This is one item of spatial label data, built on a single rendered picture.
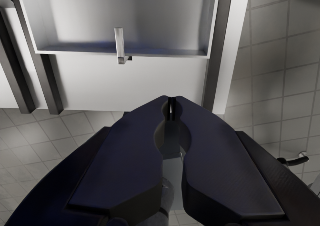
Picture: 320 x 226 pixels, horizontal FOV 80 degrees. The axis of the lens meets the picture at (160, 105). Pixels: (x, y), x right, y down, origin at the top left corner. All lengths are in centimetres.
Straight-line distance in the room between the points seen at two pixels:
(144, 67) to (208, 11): 13
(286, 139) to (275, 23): 89
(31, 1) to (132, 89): 19
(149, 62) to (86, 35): 11
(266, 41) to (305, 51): 25
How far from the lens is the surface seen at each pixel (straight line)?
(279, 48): 140
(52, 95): 39
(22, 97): 43
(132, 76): 35
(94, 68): 36
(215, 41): 31
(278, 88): 151
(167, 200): 63
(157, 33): 32
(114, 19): 33
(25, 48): 40
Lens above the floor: 120
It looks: 60 degrees down
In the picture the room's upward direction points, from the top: 175 degrees counter-clockwise
